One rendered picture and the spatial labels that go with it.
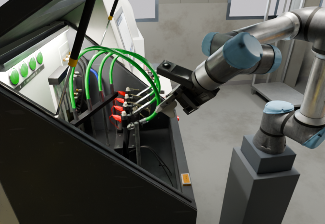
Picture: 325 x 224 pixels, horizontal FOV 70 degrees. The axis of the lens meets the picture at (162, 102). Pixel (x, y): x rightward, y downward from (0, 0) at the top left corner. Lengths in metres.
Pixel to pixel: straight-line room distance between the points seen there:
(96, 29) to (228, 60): 0.85
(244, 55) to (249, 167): 0.84
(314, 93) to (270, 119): 0.23
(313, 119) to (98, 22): 1.03
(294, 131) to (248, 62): 0.63
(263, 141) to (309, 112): 0.27
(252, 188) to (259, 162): 0.14
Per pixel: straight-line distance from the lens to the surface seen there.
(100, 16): 1.23
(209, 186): 2.22
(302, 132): 1.09
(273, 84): 4.05
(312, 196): 2.46
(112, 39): 1.24
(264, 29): 0.81
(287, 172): 1.32
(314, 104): 1.04
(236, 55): 0.51
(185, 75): 0.63
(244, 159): 1.31
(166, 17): 3.49
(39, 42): 0.90
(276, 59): 0.64
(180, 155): 1.04
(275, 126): 1.15
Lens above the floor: 1.64
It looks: 29 degrees down
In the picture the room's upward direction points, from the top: straight up
